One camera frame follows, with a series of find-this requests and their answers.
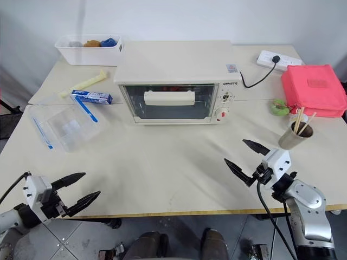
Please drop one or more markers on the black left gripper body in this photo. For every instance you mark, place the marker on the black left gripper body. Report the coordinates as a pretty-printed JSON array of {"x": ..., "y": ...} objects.
[{"x": 54, "y": 205}]

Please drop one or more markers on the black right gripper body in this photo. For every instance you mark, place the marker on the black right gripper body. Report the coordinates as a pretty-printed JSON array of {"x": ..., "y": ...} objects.
[{"x": 261, "y": 174}]

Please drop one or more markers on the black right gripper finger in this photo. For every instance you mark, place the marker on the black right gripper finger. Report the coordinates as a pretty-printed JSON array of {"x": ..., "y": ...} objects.
[
  {"x": 256, "y": 146},
  {"x": 238, "y": 170}
]

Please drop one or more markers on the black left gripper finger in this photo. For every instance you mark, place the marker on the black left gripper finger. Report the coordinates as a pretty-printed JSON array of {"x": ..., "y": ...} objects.
[
  {"x": 84, "y": 201},
  {"x": 69, "y": 180}
]

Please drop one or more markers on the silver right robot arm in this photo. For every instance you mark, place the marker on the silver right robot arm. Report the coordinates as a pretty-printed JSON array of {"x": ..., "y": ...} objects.
[{"x": 309, "y": 211}]

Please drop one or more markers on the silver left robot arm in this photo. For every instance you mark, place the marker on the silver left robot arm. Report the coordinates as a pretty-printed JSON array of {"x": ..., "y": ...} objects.
[{"x": 13, "y": 224}]

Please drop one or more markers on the red white oven timer knob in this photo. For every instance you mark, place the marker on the red white oven timer knob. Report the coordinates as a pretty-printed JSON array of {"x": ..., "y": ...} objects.
[{"x": 223, "y": 113}]

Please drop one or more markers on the warning sticker label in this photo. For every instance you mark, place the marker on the warning sticker label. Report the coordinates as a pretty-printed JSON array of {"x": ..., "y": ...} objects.
[{"x": 231, "y": 67}]

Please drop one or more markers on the cream toaster oven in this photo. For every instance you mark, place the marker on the cream toaster oven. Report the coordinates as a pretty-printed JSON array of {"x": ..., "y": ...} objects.
[{"x": 173, "y": 62}]

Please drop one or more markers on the brown bread loaf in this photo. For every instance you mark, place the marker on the brown bread loaf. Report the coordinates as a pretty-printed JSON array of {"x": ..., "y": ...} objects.
[{"x": 91, "y": 43}]

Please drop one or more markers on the stainless steel cup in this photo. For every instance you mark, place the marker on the stainless steel cup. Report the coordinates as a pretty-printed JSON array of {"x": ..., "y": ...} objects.
[{"x": 294, "y": 138}]

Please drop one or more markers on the wooden chopstick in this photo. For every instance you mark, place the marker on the wooden chopstick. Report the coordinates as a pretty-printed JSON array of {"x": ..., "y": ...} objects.
[
  {"x": 308, "y": 123},
  {"x": 299, "y": 120}
]

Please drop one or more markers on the clear container with blue clips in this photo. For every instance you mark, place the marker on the clear container with blue clips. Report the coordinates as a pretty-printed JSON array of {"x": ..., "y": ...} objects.
[{"x": 67, "y": 127}]

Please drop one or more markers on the dark rounded shape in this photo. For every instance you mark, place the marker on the dark rounded shape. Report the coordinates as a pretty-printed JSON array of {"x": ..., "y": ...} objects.
[
  {"x": 215, "y": 243},
  {"x": 147, "y": 245}
]

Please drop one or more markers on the pink fabric bag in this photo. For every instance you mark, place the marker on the pink fabric bag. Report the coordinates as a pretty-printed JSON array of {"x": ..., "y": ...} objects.
[{"x": 311, "y": 86}]

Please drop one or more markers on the blue white toothpaste box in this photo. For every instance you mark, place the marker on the blue white toothpaste box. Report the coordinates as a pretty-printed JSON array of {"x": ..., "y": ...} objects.
[{"x": 92, "y": 96}]

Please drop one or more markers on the white power strip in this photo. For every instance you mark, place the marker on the white power strip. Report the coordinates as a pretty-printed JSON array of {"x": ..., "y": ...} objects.
[{"x": 284, "y": 61}]

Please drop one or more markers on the black power plug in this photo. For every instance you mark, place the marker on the black power plug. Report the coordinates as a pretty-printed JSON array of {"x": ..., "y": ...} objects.
[{"x": 276, "y": 58}]

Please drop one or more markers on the black tripod leg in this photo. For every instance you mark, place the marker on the black tripod leg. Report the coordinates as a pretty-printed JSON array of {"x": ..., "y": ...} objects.
[{"x": 8, "y": 105}]

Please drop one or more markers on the pale yellow plastic toy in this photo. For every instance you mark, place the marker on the pale yellow plastic toy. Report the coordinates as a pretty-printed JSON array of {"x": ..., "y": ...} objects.
[{"x": 86, "y": 82}]

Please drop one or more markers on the white plastic bin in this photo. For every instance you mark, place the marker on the white plastic bin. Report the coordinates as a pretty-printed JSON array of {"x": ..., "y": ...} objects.
[{"x": 86, "y": 54}]

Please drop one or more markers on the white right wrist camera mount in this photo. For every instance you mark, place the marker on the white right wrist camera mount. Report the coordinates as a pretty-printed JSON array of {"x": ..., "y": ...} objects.
[{"x": 277, "y": 165}]

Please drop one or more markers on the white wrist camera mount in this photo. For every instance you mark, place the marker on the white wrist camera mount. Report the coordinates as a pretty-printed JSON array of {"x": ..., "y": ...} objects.
[
  {"x": 277, "y": 165},
  {"x": 35, "y": 189}
]

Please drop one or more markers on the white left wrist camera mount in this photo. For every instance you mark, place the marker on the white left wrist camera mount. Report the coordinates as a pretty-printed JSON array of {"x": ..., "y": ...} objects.
[{"x": 35, "y": 189}]

